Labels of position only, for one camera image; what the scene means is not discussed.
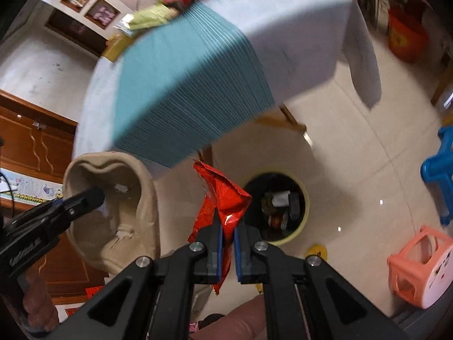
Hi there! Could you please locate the brown wooden door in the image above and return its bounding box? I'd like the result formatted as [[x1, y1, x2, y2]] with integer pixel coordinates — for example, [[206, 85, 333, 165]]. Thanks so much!
[[35, 234, 110, 305], [0, 90, 78, 185]]

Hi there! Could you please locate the blue plastic stool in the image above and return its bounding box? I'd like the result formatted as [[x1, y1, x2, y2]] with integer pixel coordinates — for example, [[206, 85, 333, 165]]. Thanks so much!
[[420, 126, 453, 225]]

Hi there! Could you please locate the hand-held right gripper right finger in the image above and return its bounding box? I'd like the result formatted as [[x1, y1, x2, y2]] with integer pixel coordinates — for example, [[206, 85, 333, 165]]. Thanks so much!
[[234, 224, 411, 340]]

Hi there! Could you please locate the gold foil bag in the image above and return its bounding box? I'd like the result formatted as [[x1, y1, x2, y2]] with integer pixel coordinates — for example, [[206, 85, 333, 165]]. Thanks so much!
[[102, 33, 137, 62]]

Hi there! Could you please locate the yellow embroidered slipper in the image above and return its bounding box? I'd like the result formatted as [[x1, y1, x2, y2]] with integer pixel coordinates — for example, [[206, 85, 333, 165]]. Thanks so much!
[[306, 244, 328, 261]]

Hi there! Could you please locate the dark wooden door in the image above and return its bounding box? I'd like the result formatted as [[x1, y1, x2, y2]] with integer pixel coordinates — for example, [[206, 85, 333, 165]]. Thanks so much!
[[46, 9, 110, 57]]

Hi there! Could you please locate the red gold-printed bag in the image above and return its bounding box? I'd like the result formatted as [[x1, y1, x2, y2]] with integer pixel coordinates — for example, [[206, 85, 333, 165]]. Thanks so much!
[[187, 160, 253, 296]]

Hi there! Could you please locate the wall poster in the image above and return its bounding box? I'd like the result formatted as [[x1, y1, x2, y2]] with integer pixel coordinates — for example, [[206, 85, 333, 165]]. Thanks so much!
[[0, 168, 64, 208]]

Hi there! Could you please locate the yellow round waste bin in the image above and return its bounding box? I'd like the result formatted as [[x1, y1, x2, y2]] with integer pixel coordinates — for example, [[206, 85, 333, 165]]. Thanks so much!
[[242, 173, 310, 246]]

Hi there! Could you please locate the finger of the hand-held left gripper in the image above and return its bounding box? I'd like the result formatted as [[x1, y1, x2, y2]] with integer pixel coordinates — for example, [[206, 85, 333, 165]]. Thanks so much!
[[35, 186, 106, 227]]

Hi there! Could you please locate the pink plastic stool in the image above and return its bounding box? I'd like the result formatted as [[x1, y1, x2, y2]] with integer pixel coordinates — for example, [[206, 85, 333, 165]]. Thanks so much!
[[387, 225, 453, 309]]

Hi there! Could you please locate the pulp cup carrier tray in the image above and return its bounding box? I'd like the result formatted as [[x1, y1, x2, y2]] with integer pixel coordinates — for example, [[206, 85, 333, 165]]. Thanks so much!
[[63, 152, 161, 276]]

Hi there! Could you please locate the white tablecloth table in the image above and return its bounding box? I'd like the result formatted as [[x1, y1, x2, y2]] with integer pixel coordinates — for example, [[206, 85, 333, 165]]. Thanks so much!
[[72, 0, 383, 169]]

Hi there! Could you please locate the red plastic bucket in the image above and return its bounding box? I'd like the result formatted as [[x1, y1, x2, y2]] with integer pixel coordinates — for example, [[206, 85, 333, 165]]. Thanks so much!
[[387, 7, 429, 63]]

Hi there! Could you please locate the person's left hand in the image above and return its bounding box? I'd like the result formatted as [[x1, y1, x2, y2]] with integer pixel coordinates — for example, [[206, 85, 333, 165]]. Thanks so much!
[[22, 268, 60, 333]]

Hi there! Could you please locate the wall niche with pink dumbbells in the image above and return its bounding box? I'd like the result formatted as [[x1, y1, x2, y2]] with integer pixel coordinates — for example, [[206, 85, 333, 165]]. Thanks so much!
[[85, 0, 121, 29]]

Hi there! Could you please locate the yellow-green foil bag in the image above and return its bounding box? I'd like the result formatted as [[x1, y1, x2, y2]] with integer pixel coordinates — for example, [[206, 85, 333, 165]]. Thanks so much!
[[129, 2, 181, 31]]

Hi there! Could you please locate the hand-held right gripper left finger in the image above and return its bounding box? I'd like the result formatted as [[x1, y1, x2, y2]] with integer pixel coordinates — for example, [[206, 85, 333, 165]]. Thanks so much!
[[53, 216, 223, 340]]

